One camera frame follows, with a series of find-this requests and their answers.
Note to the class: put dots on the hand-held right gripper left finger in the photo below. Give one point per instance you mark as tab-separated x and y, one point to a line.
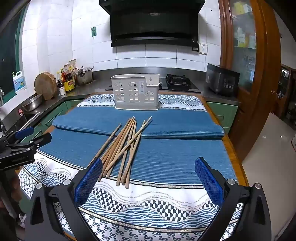
89	183

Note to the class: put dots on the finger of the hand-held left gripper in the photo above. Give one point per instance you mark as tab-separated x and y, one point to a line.
41	140
24	132

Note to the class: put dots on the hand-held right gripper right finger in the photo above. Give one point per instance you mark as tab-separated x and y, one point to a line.
209	180

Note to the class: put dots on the pile of wooden chopsticks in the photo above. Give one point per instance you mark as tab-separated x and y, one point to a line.
122	143

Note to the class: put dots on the white plastic utensil holder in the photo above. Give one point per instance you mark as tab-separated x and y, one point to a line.
135	92

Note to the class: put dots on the steel sink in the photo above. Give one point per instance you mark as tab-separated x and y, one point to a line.
27	118

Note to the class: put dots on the steel basin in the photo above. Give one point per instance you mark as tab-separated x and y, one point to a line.
31	103

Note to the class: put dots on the wooden table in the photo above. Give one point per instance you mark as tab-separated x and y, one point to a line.
233	150

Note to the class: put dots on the white detergent jug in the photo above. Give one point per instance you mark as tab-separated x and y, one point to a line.
19	82

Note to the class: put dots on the round wooden cutting board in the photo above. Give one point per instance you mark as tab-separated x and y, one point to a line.
46	85

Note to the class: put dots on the blue patterned tablecloth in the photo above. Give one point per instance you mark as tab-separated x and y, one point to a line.
161	157

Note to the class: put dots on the small white lidded jar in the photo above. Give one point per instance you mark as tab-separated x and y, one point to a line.
62	90

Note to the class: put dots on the row of condiment bottles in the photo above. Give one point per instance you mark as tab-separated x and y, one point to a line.
66	69

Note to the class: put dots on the green framed window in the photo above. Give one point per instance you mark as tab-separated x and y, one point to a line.
9	58

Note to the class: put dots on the steel pot with lid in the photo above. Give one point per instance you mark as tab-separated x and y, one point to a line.
83	76

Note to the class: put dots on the steel kitchen counter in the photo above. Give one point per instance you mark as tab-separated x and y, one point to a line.
101	77

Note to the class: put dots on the black rice cooker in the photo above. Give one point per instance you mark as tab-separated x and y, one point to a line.
220	80

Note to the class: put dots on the black gas stove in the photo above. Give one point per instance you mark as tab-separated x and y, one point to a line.
179	81

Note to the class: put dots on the wooden glass door cabinet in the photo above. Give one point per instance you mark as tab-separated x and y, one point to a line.
249	69

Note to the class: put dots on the shelf of small boxes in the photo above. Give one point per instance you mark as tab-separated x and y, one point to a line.
242	37

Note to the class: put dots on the black range hood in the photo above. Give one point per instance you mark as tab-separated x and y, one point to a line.
152	20

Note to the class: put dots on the green wall hook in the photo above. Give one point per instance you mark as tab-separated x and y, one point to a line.
93	31

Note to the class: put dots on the white wall socket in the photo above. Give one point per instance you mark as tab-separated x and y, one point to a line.
203	49

